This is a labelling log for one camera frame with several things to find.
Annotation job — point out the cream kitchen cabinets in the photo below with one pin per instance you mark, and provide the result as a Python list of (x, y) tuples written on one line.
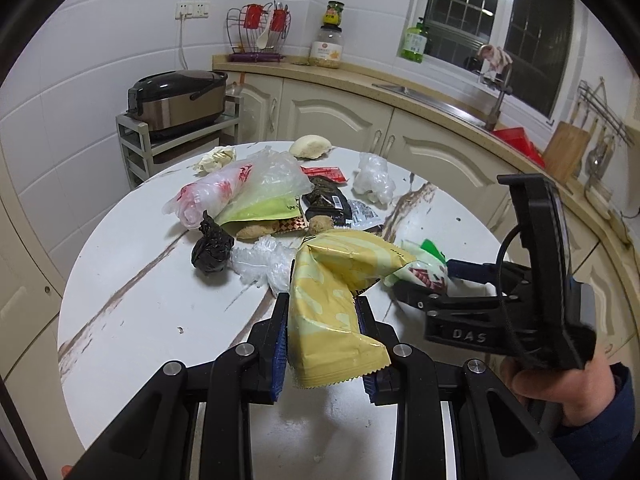
[(325, 115)]

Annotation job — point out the red printed plastic bag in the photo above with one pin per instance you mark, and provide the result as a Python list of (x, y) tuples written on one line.
[(210, 195)]

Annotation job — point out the green white snack wrapper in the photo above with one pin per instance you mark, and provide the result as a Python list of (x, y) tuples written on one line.
[(425, 265)]

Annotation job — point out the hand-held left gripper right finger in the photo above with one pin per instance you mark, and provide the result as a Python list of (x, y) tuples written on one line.
[(364, 315)]

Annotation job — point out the steamed bun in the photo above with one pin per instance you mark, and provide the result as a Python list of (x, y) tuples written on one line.
[(310, 146)]

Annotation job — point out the person's right forearm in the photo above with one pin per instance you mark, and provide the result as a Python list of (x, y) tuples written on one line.
[(600, 445)]

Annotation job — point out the yellow snack bag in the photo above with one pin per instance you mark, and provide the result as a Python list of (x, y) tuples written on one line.
[(325, 310)]

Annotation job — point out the hanging metal utensil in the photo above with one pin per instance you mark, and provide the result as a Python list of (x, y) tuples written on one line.
[(597, 165)]

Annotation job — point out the clear plastic bag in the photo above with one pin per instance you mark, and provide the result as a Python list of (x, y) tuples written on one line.
[(275, 175), (260, 265), (372, 177)]

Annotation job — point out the metal faucet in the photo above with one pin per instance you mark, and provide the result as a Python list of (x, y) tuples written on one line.
[(495, 105)]

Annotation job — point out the wall socket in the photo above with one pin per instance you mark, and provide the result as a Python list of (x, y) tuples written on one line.
[(192, 10)]

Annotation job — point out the green detergent bottle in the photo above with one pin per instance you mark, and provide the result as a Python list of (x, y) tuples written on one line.
[(414, 42)]

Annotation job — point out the brown food lump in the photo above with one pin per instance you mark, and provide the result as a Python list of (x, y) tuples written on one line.
[(320, 223), (255, 231)]

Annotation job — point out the metal utensil rail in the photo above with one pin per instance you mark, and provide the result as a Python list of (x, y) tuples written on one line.
[(600, 105)]

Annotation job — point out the window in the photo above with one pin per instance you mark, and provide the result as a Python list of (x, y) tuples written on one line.
[(535, 35)]

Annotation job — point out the clear plastic jar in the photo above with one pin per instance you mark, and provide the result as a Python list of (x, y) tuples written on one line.
[(326, 47)]

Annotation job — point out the red cup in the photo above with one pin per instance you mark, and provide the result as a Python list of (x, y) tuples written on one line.
[(252, 16), (281, 20)]

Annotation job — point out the steel sink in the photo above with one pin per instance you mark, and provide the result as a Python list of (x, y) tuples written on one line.
[(430, 97)]

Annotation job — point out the black snack wrapper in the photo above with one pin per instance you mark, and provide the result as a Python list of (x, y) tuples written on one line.
[(325, 205)]

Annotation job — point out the person's right hand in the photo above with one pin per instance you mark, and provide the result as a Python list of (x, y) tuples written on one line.
[(530, 385)]

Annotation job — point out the paper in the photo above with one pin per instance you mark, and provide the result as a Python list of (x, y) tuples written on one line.
[(207, 164)]

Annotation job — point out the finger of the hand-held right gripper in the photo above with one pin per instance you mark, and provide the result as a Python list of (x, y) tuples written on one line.
[(470, 271), (410, 295)]

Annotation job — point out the red basin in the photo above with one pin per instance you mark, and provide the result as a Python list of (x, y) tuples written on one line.
[(520, 145)]

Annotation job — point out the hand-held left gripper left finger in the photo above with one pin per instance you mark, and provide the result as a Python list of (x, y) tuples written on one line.
[(280, 355)]

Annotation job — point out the grey shelf rack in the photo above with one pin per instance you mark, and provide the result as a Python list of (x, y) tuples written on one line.
[(135, 145)]

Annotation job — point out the yellow label bottle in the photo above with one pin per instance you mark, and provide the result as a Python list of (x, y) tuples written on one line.
[(333, 14)]

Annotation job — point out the rice cooker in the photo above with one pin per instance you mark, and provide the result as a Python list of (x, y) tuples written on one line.
[(175, 100)]

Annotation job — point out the beige countertop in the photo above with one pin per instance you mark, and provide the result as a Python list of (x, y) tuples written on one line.
[(340, 77)]

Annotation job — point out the red snack wrapper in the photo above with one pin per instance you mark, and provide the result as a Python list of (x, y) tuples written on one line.
[(325, 172)]

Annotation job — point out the grey white snack packet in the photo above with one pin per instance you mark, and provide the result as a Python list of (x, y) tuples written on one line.
[(362, 212)]

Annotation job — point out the crumpled clear plastic bag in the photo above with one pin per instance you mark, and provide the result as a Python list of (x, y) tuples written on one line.
[(260, 265)]

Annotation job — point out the cream door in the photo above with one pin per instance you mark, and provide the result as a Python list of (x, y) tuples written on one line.
[(25, 335)]

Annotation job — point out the wooden cutting board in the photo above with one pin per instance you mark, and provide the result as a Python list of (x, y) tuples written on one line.
[(565, 152)]

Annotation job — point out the white spoon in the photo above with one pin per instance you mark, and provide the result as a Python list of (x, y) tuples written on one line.
[(262, 37)]

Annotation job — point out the pink cloth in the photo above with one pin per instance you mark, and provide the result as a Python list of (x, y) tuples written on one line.
[(495, 56)]

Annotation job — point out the green packet checkered edge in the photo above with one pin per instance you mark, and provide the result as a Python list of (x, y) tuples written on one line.
[(260, 210)]

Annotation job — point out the black plastic bag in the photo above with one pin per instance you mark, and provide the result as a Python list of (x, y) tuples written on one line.
[(210, 252)]

